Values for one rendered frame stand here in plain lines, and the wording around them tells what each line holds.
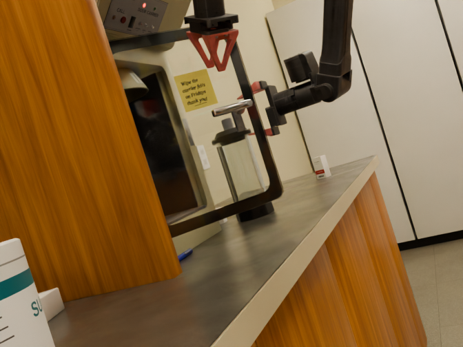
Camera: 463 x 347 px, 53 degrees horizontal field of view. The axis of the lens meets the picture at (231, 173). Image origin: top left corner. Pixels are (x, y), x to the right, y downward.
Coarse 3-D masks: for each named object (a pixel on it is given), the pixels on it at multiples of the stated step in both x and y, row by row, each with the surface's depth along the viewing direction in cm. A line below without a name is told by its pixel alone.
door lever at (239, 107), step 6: (240, 102) 94; (246, 102) 95; (252, 102) 95; (216, 108) 92; (222, 108) 92; (228, 108) 93; (234, 108) 93; (240, 108) 94; (246, 108) 96; (216, 114) 92; (222, 114) 92
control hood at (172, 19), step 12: (96, 0) 85; (108, 0) 87; (168, 0) 104; (180, 0) 108; (168, 12) 106; (180, 12) 111; (168, 24) 109; (180, 24) 113; (108, 36) 94; (120, 36) 96
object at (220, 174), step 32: (160, 32) 94; (128, 64) 91; (160, 64) 93; (192, 64) 96; (128, 96) 90; (160, 96) 92; (224, 96) 98; (160, 128) 92; (192, 128) 95; (224, 128) 97; (256, 128) 101; (160, 160) 91; (192, 160) 94; (224, 160) 97; (256, 160) 100; (160, 192) 90; (192, 192) 93; (224, 192) 96; (256, 192) 99; (192, 224) 92
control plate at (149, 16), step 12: (120, 0) 90; (132, 0) 93; (144, 0) 96; (156, 0) 100; (108, 12) 89; (120, 12) 92; (132, 12) 95; (144, 12) 98; (156, 12) 102; (108, 24) 91; (120, 24) 94; (144, 24) 101; (156, 24) 105
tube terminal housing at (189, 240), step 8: (216, 224) 116; (192, 232) 105; (200, 232) 108; (208, 232) 111; (216, 232) 115; (176, 240) 98; (184, 240) 101; (192, 240) 104; (200, 240) 107; (176, 248) 97; (184, 248) 100; (192, 248) 103
